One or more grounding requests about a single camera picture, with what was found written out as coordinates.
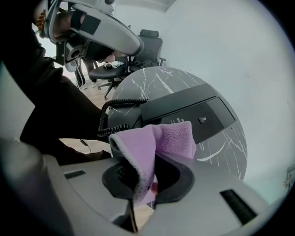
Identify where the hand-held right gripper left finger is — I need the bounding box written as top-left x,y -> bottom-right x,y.
43,156 -> 139,236

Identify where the person's left hand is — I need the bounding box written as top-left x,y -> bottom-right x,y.
53,11 -> 77,39

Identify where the person's black clothing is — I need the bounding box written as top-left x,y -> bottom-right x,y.
19,22 -> 114,166

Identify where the purple cloth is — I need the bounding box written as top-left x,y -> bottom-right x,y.
108,121 -> 197,208

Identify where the black office chair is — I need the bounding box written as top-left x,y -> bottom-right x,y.
88,56 -> 130,101
128,29 -> 167,73

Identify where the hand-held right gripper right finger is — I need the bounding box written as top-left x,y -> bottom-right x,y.
138,153 -> 276,236

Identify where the amber bead bracelet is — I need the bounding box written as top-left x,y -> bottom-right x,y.
34,9 -> 48,39

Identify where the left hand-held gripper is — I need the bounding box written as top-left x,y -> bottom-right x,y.
44,0 -> 145,63

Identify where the grey fisheye camera module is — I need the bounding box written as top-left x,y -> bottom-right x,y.
56,39 -> 86,66

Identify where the round black marble table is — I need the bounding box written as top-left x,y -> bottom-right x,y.
107,66 -> 248,183

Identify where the thin black floor cable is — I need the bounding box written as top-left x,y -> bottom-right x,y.
79,138 -> 92,154

